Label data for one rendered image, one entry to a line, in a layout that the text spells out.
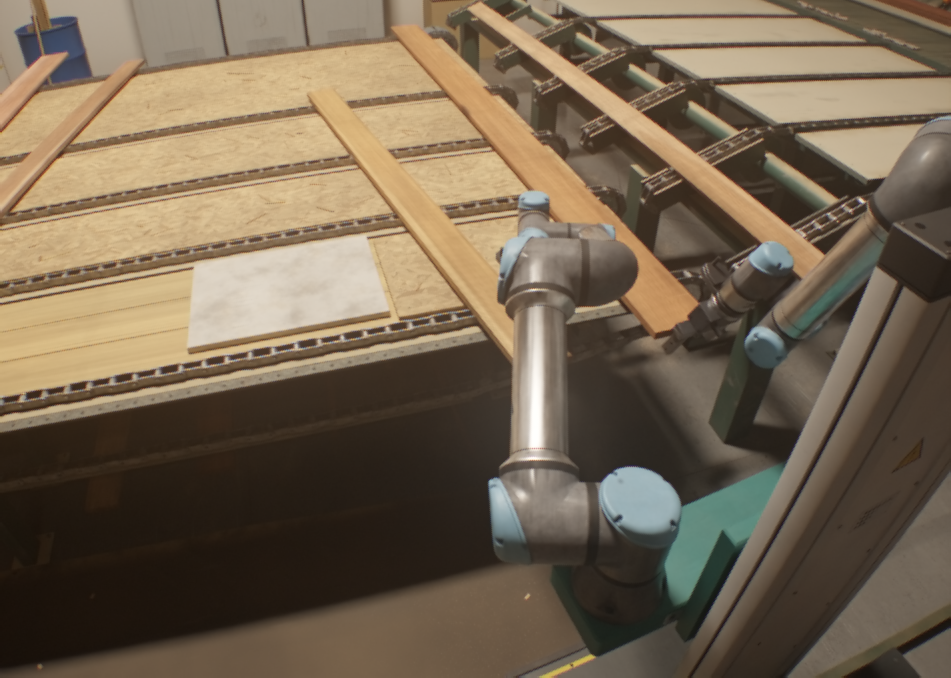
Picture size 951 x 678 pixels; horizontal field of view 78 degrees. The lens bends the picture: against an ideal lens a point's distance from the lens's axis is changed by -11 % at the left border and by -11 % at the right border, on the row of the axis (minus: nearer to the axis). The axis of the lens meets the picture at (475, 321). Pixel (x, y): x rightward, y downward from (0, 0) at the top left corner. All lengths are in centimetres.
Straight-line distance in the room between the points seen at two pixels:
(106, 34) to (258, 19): 173
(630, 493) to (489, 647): 137
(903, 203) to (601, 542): 63
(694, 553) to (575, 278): 50
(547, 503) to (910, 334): 50
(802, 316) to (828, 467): 47
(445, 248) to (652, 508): 144
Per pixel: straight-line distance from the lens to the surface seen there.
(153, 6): 710
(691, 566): 114
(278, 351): 191
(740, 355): 262
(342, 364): 184
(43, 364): 222
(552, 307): 104
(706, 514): 121
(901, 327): 63
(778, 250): 132
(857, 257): 108
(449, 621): 225
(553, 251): 108
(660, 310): 197
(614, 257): 109
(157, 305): 227
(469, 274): 204
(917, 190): 103
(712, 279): 139
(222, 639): 236
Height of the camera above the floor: 203
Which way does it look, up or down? 39 degrees down
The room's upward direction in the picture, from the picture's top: straight up
